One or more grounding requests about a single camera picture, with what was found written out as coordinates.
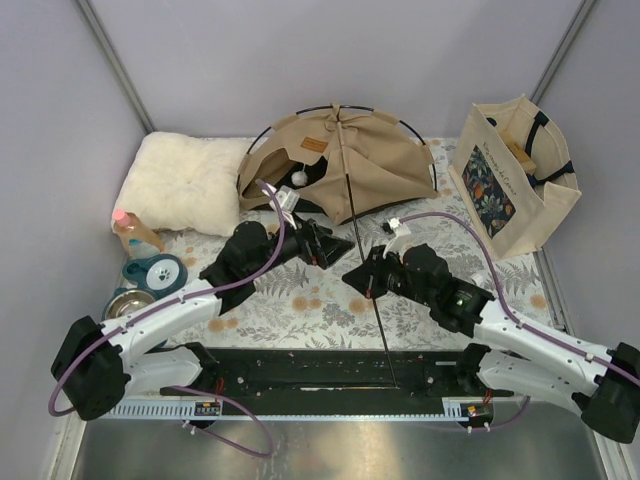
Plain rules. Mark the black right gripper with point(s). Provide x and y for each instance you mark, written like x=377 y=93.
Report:
x=366 y=281

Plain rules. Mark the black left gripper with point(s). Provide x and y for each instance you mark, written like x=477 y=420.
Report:
x=329 y=248

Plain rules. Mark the beige fabric pet tent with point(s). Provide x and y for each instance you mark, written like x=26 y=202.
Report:
x=339 y=202

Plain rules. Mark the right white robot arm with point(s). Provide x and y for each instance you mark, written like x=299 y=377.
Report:
x=598 y=384

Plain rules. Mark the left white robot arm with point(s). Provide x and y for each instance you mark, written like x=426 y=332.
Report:
x=99 y=364

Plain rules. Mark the teal double pet bowl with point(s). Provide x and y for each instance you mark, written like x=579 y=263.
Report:
x=146 y=281

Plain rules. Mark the white fluffy cushion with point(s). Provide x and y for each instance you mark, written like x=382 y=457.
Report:
x=178 y=182

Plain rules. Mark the pink capped plastic bottle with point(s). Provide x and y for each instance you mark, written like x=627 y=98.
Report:
x=138 y=240

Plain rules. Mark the cream floral tote bag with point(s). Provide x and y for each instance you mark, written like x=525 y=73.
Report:
x=513 y=212

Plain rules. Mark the wooden block in bag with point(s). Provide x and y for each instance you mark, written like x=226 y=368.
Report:
x=521 y=156

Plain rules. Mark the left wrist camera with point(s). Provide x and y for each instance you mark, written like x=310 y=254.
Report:
x=287 y=199

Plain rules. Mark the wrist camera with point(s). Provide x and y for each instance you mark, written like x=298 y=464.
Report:
x=400 y=235
x=287 y=199

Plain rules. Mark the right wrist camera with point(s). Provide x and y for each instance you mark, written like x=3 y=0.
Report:
x=400 y=235

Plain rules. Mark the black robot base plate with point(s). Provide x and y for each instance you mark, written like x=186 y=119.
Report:
x=247 y=373

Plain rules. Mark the white slotted cable duct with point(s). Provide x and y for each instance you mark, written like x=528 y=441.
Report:
x=352 y=405

